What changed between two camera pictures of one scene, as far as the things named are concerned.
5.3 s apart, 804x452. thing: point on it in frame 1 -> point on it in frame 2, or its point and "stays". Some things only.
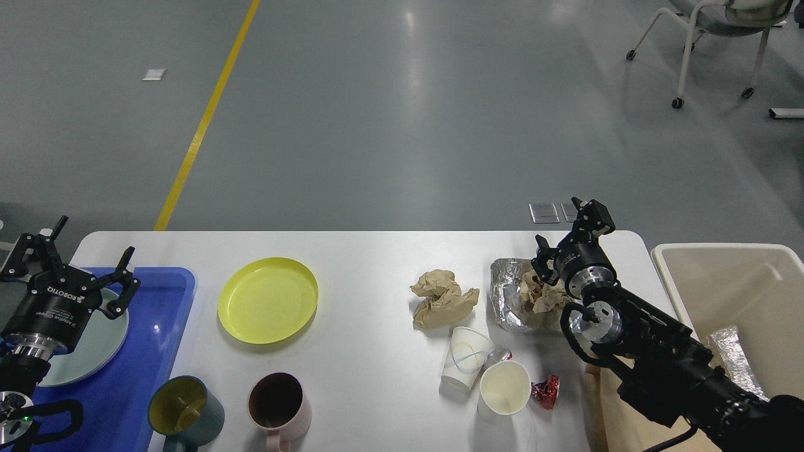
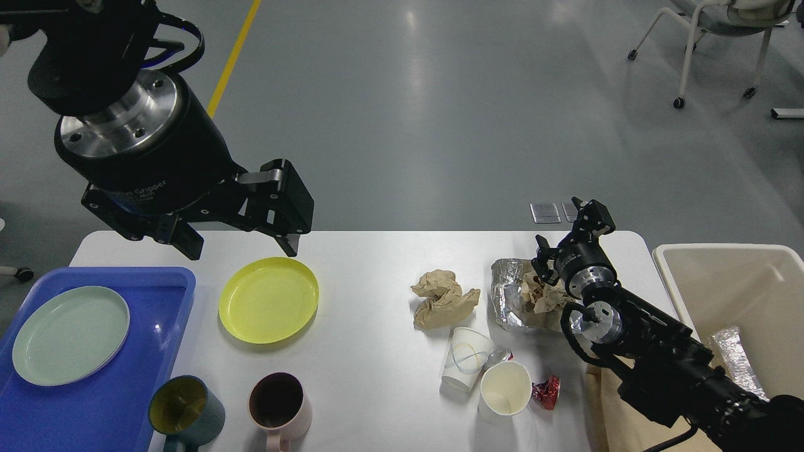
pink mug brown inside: x=277 y=404 stays
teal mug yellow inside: x=183 y=409 stays
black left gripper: x=59 y=301 -> x=158 y=150
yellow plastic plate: x=268 y=300 stays
